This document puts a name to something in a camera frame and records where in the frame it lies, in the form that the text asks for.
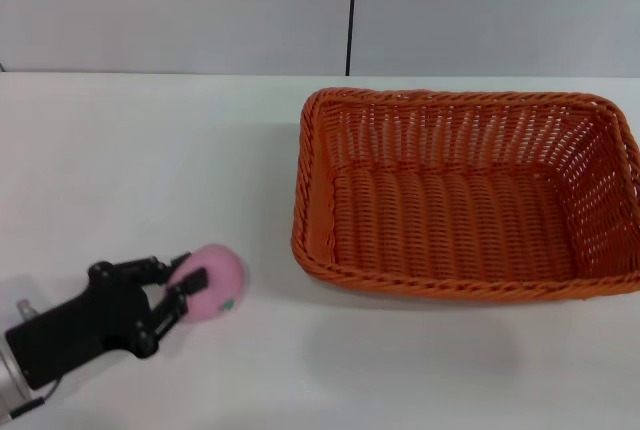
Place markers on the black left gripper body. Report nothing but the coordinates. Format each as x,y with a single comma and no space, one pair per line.
85,325

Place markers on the orange woven plastic basket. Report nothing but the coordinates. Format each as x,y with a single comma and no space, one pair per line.
450,210

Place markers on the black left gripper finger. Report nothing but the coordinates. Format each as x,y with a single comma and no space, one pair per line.
192,282
147,270

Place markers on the black vertical wall strip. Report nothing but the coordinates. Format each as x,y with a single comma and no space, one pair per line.
351,10

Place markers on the pink toy peach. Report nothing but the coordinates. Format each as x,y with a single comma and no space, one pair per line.
220,280

